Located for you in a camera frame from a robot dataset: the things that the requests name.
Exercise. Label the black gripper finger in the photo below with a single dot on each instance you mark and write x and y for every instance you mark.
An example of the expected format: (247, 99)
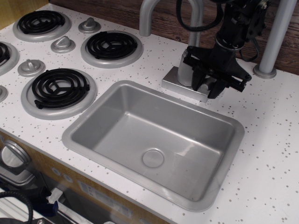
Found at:
(218, 88)
(198, 77)

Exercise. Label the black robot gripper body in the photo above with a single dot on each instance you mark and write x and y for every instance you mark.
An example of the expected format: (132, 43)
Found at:
(220, 62)

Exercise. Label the silver faucet lever handle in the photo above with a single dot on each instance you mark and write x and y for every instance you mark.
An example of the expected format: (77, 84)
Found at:
(208, 84)

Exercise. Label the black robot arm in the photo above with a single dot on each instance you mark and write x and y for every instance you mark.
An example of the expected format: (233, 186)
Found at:
(242, 21)

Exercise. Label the grey vertical pole with base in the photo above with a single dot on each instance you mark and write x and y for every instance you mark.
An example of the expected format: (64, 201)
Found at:
(265, 69)

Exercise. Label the grey sink basin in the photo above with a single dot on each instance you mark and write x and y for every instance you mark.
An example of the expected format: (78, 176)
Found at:
(198, 145)

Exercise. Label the back right coil burner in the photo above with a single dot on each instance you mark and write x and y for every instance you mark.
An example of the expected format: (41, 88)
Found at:
(111, 49)

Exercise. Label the round sink drain plug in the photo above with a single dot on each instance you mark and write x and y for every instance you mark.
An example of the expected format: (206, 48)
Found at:
(153, 158)

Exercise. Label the silver stove knob back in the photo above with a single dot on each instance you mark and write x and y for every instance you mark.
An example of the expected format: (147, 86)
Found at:
(89, 26)

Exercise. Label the silver stove knob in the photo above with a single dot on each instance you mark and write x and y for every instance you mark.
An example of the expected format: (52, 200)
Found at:
(63, 45)
(31, 68)
(89, 26)

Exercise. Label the silver stove knob middle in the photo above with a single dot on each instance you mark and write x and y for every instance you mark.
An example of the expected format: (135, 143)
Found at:
(63, 45)

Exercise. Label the front right coil burner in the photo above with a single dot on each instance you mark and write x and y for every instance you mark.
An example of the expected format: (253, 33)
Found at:
(58, 94)

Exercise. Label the back left coil burner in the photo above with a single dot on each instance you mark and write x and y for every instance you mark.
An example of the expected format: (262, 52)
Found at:
(41, 26)

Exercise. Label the silver stove knob front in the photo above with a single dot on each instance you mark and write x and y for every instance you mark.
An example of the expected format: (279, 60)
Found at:
(31, 68)

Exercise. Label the left edge coil burner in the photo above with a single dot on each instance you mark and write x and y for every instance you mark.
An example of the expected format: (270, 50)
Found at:
(9, 57)

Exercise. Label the silver stove knob left edge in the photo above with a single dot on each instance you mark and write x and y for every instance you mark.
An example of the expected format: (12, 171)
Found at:
(3, 93)

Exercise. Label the silver oven dial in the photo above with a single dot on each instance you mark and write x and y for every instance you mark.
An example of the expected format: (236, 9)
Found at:
(13, 156)

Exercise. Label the silver oven door handle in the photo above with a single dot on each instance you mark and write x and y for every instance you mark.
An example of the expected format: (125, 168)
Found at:
(22, 180)

